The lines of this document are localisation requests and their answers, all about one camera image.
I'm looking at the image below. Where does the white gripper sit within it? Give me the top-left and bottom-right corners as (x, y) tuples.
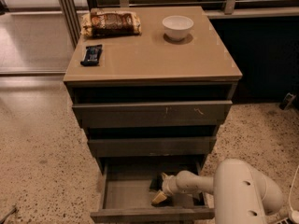
(151, 173), (178, 205)

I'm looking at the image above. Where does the green yellow sponge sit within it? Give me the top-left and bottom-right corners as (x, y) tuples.
(149, 178), (163, 191)

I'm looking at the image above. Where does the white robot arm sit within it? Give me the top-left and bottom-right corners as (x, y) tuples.
(151, 159), (283, 224)

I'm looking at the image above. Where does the bottom grey open drawer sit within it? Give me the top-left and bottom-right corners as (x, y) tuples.
(91, 156), (214, 224)

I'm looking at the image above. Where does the middle grey drawer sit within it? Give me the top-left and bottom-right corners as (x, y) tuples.
(88, 136), (216, 157)

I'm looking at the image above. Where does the top grey drawer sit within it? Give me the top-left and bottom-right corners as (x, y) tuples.
(73, 101), (232, 128)

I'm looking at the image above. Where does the grey drawer cabinet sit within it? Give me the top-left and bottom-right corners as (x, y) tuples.
(63, 6), (243, 175)

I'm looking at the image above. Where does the dark blue snack bar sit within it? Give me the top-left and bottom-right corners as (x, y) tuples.
(80, 45), (103, 66)

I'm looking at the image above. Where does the dark tool on floor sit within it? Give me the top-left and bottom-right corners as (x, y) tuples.
(0, 206), (17, 224)

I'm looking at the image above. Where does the small dark floor object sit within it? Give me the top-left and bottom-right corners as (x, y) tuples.
(279, 92), (296, 110)

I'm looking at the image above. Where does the white ceramic bowl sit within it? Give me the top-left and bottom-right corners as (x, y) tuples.
(162, 15), (193, 41)

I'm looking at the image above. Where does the brown snack bag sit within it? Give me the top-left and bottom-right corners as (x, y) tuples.
(80, 9), (141, 37)

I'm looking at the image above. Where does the white cable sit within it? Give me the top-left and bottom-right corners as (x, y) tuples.
(287, 164), (299, 224)

